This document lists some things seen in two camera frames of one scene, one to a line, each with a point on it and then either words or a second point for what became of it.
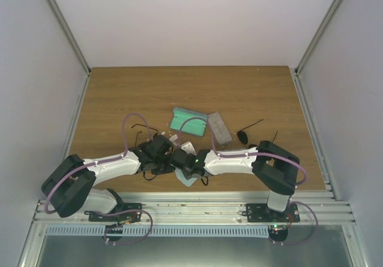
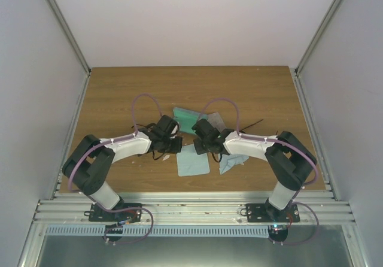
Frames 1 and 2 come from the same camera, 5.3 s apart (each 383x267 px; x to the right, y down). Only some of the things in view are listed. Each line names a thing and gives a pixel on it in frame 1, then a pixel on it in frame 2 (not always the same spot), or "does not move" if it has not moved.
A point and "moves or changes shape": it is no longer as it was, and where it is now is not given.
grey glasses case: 220,130 does not move
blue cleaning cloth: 179,175 moves or changes shape
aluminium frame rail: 316,208 does not move
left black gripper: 169,169 to 177,148
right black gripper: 187,174 to 200,149
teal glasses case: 189,121 does not move
